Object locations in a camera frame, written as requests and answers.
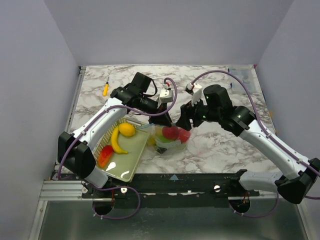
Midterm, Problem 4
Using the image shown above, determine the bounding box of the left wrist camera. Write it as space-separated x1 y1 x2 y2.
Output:
157 88 174 107

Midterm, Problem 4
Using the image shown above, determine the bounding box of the green perforated plastic basket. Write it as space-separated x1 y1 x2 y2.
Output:
90 118 151 183

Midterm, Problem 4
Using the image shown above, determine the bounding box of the clear zip top bag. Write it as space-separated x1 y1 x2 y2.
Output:
138 124 192 155

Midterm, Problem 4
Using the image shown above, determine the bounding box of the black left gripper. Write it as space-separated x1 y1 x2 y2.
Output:
138 94 173 127

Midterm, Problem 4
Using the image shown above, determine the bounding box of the clear plastic screw box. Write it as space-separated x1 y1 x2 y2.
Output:
228 66 256 94

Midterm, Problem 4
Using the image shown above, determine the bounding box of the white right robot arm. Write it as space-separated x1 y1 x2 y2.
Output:
176 83 320 204

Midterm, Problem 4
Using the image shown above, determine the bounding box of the red orange mango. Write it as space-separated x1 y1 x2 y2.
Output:
97 145 114 169

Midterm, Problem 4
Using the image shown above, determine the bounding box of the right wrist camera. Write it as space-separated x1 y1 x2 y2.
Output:
185 82 203 106

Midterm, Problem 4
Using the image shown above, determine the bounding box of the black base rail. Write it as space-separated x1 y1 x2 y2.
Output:
82 170 260 209

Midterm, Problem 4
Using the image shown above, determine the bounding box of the red apple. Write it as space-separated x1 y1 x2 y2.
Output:
162 126 179 140

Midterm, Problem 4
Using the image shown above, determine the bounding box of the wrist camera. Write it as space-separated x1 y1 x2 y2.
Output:
157 88 174 107
185 82 203 106

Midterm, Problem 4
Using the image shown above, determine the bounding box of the red pomegranate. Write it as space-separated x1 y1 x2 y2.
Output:
178 128 191 144

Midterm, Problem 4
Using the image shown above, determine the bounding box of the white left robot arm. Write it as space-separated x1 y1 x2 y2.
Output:
57 72 177 198

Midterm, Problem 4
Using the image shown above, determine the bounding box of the green starfruit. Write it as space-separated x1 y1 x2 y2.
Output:
157 135 175 143

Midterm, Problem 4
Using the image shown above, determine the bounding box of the yellow lemon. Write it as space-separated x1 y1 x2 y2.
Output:
118 122 136 137
147 136 157 146

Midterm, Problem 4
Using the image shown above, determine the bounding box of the yellow banana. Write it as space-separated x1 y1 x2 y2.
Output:
110 126 128 154

